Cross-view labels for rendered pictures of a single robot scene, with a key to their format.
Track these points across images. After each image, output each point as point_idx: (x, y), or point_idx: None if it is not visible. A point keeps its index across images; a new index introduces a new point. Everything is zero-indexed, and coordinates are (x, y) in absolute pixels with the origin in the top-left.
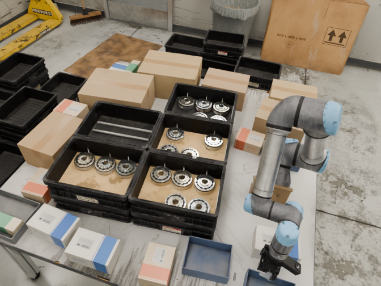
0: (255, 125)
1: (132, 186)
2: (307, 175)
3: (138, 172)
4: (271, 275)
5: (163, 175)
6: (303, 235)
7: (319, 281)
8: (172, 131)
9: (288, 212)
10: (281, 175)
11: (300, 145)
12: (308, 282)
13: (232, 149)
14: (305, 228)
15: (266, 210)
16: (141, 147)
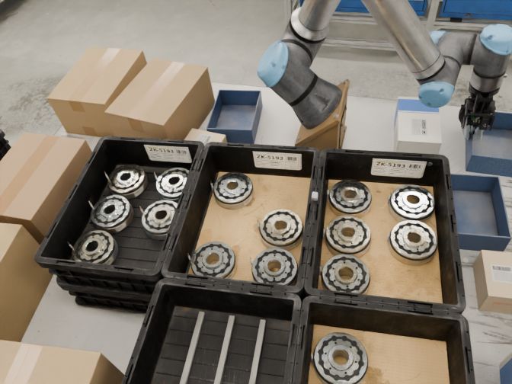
0: (171, 137)
1: (427, 305)
2: (268, 97)
3: (382, 302)
4: None
5: (352, 267)
6: (379, 109)
7: None
8: (209, 264)
9: (457, 40)
10: (328, 84)
11: (289, 38)
12: (447, 109)
13: None
14: (366, 105)
15: (456, 66)
16: (299, 308)
